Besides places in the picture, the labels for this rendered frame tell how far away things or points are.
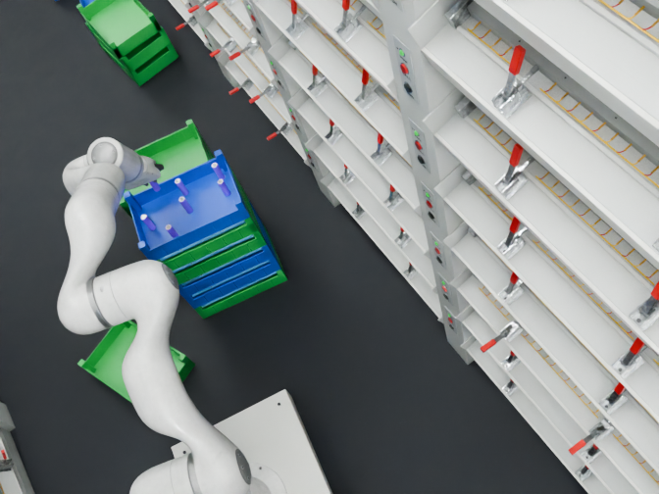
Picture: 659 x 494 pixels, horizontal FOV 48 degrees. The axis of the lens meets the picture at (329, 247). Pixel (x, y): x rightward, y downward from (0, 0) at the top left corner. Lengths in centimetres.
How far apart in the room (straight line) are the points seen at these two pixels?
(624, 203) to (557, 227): 22
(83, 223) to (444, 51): 74
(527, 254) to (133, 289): 71
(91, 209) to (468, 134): 70
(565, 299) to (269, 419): 88
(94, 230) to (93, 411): 112
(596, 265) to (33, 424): 192
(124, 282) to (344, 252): 110
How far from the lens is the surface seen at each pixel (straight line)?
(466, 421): 214
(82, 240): 144
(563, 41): 79
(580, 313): 126
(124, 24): 313
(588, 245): 109
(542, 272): 128
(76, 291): 146
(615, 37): 78
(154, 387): 144
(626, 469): 159
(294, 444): 185
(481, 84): 100
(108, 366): 250
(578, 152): 93
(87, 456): 244
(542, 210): 111
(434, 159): 128
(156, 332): 142
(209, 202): 212
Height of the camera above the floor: 206
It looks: 59 degrees down
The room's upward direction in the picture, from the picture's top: 24 degrees counter-clockwise
